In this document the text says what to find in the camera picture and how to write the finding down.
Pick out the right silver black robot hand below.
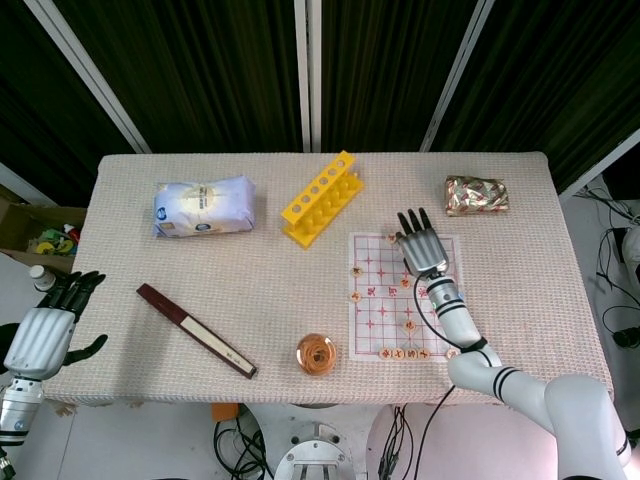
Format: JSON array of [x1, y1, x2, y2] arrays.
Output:
[[388, 206, 450, 280]]

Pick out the yellow test tube rack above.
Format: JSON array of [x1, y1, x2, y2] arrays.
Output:
[[279, 150, 366, 250]]

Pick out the beige woven tablecloth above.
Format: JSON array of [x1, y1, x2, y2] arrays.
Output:
[[42, 151, 615, 409]]

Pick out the dark red folding fan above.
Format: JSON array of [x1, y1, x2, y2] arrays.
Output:
[[136, 283, 259, 381]]

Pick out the gold red patterned packet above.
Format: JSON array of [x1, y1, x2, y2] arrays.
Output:
[[444, 174, 511, 218]]

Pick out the amber glass dome paperweight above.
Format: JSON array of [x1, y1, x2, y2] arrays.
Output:
[[296, 333, 337, 374]]

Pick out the black floor cables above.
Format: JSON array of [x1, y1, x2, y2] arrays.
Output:
[[213, 404, 274, 480]]

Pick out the white capped bottle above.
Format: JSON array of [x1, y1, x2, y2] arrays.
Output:
[[29, 265, 55, 294]]

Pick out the white blue tissue pack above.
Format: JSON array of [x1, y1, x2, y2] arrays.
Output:
[[151, 175, 257, 239]]

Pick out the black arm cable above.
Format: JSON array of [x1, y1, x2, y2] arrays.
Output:
[[411, 273, 487, 480]]

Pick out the paper chinese chess board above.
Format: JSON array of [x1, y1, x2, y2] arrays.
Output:
[[347, 231, 466, 361]]

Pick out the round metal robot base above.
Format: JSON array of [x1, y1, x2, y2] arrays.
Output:
[[272, 422, 354, 480]]

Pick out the cardboard box with toys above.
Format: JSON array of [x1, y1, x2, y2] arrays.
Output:
[[0, 183, 87, 271]]

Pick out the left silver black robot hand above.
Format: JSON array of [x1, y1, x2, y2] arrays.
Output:
[[2, 271, 109, 381]]

